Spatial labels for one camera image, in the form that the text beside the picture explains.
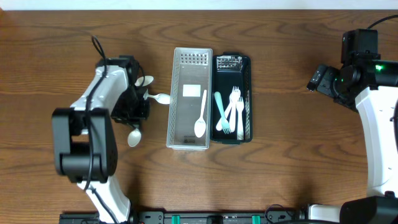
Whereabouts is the white spoon top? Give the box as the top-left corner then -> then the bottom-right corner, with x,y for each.
135,75 -> 154,87

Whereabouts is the white spoon long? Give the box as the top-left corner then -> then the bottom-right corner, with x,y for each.
194,90 -> 207,138

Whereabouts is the white fork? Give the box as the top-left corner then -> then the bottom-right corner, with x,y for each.
236,96 -> 244,140
229,86 -> 241,133

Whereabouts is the pale green plastic fork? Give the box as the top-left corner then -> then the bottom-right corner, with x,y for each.
214,91 -> 231,134

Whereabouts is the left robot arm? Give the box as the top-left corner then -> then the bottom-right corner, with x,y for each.
52,55 -> 150,223

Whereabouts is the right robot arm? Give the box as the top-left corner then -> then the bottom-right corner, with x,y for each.
307,60 -> 397,224

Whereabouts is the clear plastic basket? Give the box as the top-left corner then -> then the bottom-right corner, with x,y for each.
166,47 -> 213,151

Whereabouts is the black plastic basket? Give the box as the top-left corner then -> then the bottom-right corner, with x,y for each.
210,52 -> 253,144

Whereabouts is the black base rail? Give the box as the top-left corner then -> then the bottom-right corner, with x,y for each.
58,210 -> 312,224

